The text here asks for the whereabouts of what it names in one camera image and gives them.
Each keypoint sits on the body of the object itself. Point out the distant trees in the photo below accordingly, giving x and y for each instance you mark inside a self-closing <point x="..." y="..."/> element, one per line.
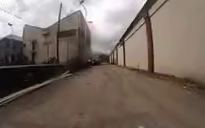
<point x="103" y="57"/>

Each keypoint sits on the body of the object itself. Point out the vehicle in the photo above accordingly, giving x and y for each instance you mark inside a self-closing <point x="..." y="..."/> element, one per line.
<point x="94" y="61"/>

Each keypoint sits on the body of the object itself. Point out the brown-grey paved road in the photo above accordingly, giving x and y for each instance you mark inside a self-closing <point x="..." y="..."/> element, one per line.
<point x="106" y="96"/>

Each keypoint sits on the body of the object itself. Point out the beige blocky building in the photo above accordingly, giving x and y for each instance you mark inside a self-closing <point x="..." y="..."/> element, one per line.
<point x="73" y="40"/>

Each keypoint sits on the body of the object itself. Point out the tall dark pole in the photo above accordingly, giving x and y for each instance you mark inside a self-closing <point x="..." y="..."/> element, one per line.
<point x="58" y="33"/>

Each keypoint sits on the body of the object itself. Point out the street lamp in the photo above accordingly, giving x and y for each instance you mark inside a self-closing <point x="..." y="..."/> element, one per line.
<point x="84" y="8"/>

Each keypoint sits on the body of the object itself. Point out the robot's own part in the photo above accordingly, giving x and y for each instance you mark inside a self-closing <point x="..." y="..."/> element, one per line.
<point x="141" y="126"/>

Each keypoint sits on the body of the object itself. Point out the pale kerb strip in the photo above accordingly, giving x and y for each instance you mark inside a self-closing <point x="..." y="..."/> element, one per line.
<point x="26" y="90"/>

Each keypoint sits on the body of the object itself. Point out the grey building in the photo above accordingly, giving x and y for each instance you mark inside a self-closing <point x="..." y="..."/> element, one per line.
<point x="8" y="50"/>

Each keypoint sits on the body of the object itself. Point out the beige wall with brown pillars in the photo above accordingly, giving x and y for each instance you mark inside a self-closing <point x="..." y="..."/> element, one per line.
<point x="180" y="43"/>

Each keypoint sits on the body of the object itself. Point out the dark low wall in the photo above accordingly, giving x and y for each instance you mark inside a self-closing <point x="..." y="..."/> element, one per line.
<point x="20" y="80"/>

